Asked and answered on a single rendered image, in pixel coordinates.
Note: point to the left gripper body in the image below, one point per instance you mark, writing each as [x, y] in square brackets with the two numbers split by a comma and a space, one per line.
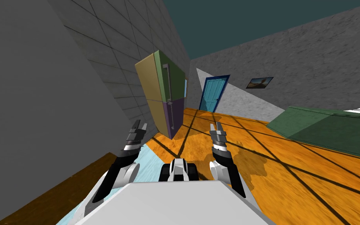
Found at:
[135, 136]

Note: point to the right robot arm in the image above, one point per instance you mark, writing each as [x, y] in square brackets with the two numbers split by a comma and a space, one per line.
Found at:
[227, 164]

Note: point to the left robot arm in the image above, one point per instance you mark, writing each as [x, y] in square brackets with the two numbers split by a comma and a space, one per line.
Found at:
[117, 170]

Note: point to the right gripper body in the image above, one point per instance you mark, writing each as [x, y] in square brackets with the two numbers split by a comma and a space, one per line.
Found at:
[219, 138]

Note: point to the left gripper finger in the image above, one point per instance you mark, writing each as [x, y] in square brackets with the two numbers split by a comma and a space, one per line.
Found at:
[136, 124]
[144, 127]

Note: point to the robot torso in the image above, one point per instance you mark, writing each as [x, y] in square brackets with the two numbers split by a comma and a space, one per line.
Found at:
[173, 203]

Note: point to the framed wall picture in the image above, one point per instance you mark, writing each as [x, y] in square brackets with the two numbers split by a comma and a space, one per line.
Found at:
[259, 82]

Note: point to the purple fridge door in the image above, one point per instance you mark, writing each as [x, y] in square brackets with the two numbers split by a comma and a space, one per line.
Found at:
[177, 114]

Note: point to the tan fridge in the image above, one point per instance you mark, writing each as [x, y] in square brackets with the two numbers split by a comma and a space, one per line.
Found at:
[150, 90]

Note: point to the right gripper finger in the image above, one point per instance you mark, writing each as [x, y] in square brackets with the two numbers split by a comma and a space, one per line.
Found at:
[212, 127]
[220, 126]

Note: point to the blue room door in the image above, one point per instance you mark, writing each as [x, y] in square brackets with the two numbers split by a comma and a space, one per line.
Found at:
[213, 93]

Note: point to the green counter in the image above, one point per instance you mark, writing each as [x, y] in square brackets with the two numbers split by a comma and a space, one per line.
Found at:
[330, 129]

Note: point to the green fridge door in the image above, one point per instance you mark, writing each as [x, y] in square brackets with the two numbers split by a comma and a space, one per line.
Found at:
[175, 81]

